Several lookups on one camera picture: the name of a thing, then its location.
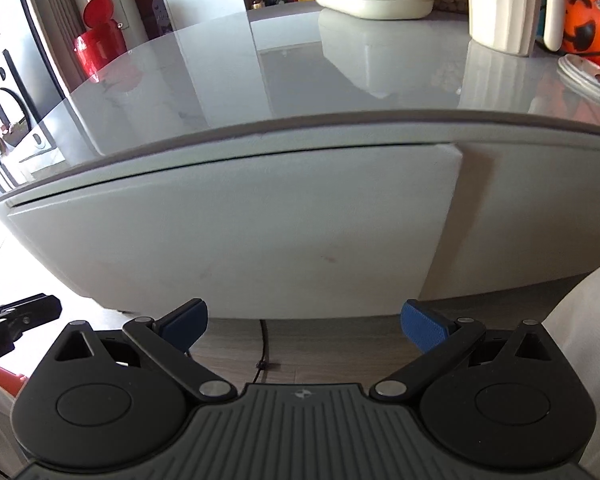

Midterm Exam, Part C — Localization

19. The white clothing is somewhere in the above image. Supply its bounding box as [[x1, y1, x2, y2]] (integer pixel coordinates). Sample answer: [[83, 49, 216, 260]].
[[545, 259, 600, 480]]

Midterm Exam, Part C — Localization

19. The white flat lid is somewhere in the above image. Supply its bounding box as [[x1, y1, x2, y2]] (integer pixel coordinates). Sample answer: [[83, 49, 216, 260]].
[[557, 54, 600, 108]]

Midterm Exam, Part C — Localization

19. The orange plastic item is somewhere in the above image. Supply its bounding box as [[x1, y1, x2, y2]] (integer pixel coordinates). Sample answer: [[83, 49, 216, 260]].
[[0, 364, 27, 397]]

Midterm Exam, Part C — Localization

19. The white appliance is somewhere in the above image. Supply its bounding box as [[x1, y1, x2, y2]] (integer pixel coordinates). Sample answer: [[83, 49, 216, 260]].
[[0, 0, 73, 196]]

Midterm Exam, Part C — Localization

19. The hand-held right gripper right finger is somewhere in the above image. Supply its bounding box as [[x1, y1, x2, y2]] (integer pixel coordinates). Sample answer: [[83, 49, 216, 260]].
[[372, 300, 553, 403]]

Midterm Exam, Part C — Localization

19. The black floor cable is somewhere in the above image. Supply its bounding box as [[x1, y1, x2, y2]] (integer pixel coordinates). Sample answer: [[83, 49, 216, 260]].
[[252, 319, 273, 386]]

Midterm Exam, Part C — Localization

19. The cream lidded canister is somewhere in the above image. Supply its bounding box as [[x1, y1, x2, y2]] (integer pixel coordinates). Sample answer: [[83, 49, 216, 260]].
[[466, 0, 567, 57]]

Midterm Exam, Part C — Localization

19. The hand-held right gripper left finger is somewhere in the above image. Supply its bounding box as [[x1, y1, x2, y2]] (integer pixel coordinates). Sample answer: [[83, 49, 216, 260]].
[[55, 299, 233, 403]]

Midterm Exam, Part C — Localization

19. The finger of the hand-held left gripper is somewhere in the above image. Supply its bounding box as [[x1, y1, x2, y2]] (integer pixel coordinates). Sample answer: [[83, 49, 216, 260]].
[[0, 294, 62, 342]]

